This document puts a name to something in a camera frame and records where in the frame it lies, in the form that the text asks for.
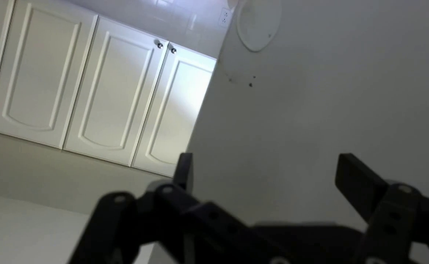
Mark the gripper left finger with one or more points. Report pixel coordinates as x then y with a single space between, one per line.
170 212

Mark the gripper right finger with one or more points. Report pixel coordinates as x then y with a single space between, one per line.
394 209

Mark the white kitchen cabinet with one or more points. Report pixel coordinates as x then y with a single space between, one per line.
89 84

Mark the white wall socket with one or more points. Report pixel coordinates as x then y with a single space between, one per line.
225 17

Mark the white round wall fitting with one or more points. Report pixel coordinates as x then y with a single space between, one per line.
258 25

